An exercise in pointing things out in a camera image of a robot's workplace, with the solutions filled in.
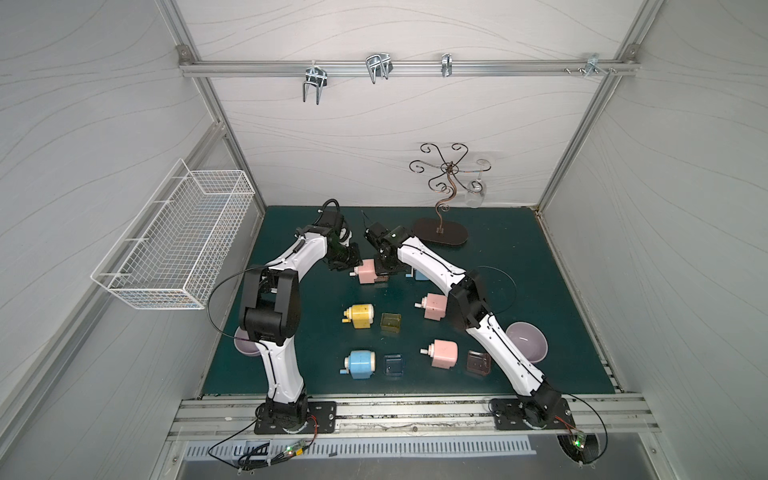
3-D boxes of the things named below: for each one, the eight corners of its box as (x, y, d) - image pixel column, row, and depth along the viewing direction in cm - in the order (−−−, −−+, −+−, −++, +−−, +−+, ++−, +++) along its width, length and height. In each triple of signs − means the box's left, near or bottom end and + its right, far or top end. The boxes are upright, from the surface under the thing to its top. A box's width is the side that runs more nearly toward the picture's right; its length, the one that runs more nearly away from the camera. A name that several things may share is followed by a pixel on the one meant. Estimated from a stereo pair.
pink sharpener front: (421, 369, 83) (423, 361, 77) (420, 348, 86) (422, 339, 81) (455, 369, 83) (460, 361, 77) (452, 348, 86) (457, 339, 81)
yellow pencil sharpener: (344, 328, 89) (341, 318, 84) (346, 314, 92) (343, 303, 87) (373, 328, 89) (372, 318, 84) (374, 314, 92) (373, 303, 87)
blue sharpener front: (343, 379, 80) (339, 372, 75) (345, 358, 83) (342, 350, 78) (375, 379, 80) (374, 372, 75) (376, 358, 83) (375, 350, 78)
